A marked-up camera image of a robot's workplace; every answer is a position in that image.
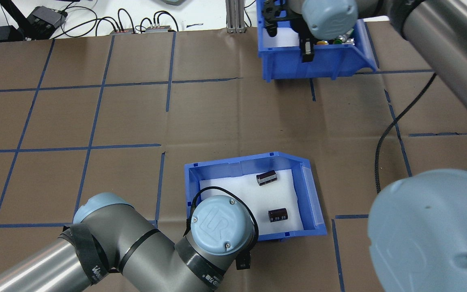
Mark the blue bin with push buttons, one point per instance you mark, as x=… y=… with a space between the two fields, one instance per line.
x=290 y=63

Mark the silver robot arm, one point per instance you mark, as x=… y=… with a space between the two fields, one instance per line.
x=432 y=231
x=144 y=247

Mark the small grey hub box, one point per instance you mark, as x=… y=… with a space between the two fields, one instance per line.
x=123 y=30
x=158 y=28

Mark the green push button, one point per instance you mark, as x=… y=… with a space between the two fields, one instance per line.
x=339 y=39

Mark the silver push button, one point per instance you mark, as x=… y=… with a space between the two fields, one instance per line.
x=350 y=41

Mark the dark cylindrical capacitor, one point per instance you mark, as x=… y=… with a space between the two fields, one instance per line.
x=278 y=215
x=266 y=178

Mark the blue bin with capacitors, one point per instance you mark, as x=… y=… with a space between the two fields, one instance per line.
x=312 y=202

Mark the black power adapter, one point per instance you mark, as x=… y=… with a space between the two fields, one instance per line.
x=46 y=19

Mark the black stand leg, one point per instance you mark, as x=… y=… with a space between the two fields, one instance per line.
x=14 y=16

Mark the aluminium profile post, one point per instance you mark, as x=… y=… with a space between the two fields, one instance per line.
x=235 y=16

